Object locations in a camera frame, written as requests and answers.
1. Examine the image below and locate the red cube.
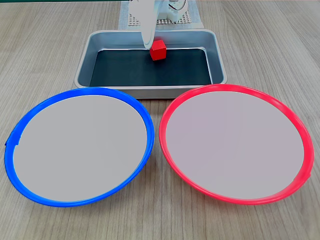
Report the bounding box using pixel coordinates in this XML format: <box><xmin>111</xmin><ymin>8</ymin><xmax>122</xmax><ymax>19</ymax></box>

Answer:
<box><xmin>149</xmin><ymin>39</ymin><xmax>168</xmax><ymax>62</ymax></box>

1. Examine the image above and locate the black tray mat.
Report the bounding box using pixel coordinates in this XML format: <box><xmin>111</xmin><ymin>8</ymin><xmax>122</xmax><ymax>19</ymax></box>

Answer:
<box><xmin>89</xmin><ymin>48</ymin><xmax>214</xmax><ymax>87</ymax></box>

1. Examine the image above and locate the steel tray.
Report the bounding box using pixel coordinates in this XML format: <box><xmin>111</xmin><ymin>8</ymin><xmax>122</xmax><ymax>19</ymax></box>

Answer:
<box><xmin>74</xmin><ymin>29</ymin><xmax>228</xmax><ymax>100</ymax></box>

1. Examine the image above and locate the white plate blue rim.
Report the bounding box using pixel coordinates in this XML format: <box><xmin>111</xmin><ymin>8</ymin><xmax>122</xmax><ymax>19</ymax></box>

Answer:
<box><xmin>4</xmin><ymin>86</ymin><xmax>156</xmax><ymax>208</ymax></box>

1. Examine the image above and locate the white plate red rim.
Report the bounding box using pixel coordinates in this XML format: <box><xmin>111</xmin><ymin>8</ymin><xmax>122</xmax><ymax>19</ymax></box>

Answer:
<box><xmin>158</xmin><ymin>83</ymin><xmax>315</xmax><ymax>206</ymax></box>

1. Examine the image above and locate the pale perforated base plate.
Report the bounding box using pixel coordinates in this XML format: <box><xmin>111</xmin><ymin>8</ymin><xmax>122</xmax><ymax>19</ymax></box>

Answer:
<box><xmin>127</xmin><ymin>9</ymin><xmax>192</xmax><ymax>27</ymax></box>

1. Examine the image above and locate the pale sheet under base plate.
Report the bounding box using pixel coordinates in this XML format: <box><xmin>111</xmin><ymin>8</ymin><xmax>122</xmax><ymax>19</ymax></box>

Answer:
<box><xmin>117</xmin><ymin>0</ymin><xmax>205</xmax><ymax>30</ymax></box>

